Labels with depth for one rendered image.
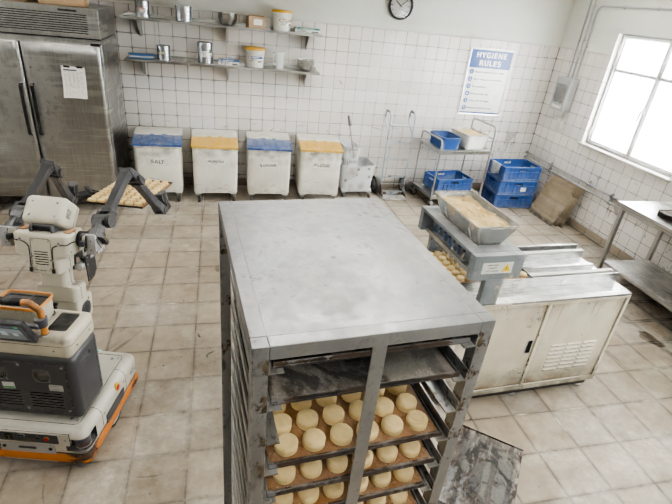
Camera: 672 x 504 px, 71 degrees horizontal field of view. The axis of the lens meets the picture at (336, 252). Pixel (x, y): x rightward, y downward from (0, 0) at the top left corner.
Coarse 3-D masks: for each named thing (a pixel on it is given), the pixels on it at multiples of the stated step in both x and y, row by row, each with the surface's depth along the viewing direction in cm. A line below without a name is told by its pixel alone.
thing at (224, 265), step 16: (224, 240) 134; (224, 256) 136; (224, 272) 139; (224, 288) 142; (224, 304) 144; (224, 320) 147; (224, 336) 150; (224, 352) 153; (224, 368) 156; (224, 384) 160; (224, 400) 163; (224, 416) 167; (224, 432) 170; (224, 448) 174; (224, 464) 178; (224, 480) 183; (224, 496) 187
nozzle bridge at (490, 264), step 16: (432, 208) 318; (432, 224) 324; (448, 224) 296; (432, 240) 332; (464, 240) 277; (480, 256) 261; (496, 256) 263; (512, 256) 267; (480, 272) 266; (496, 272) 269; (512, 272) 273; (480, 288) 275; (496, 288) 275
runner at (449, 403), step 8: (432, 384) 109; (440, 384) 109; (432, 392) 107; (440, 392) 107; (448, 392) 105; (440, 400) 105; (448, 400) 105; (456, 400) 102; (448, 408) 103; (456, 408) 103
